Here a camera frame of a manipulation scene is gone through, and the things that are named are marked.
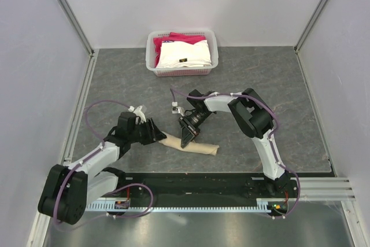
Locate left aluminium frame post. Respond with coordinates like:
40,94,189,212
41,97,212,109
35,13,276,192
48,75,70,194
57,0,95,57

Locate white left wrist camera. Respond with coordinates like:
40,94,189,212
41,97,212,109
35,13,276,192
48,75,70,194
128,105,147,123

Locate pink folded garment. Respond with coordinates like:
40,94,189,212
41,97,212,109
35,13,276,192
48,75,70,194
153,32,206,67

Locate white plastic basket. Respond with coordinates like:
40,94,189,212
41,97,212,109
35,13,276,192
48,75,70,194
146,29,219,77

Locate blue slotted cable duct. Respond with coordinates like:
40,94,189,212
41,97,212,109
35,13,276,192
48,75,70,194
86,199,275,212

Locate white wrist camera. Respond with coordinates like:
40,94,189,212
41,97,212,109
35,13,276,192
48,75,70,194
128,105,147,123
172,101,184,116

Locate white folded shirt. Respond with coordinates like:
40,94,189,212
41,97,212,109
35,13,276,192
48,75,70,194
157,40,212,68

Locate aluminium frame post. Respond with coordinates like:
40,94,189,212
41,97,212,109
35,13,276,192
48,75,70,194
57,0,95,57
294,0,330,54

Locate beige cloth napkin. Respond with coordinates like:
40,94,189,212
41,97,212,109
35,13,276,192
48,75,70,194
158,133,220,156

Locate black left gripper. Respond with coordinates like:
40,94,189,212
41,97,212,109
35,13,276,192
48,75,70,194
128,117,167,145

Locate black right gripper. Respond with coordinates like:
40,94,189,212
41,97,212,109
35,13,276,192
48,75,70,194
177,110,210,148

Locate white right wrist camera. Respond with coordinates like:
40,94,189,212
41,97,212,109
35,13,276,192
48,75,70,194
172,101,184,116

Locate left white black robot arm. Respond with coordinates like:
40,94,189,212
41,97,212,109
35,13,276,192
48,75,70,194
38,112,167,224

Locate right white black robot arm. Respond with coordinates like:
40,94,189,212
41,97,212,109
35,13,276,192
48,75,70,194
179,88,286,197

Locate right aluminium frame post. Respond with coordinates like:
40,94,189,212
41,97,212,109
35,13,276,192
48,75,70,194
294,0,330,54

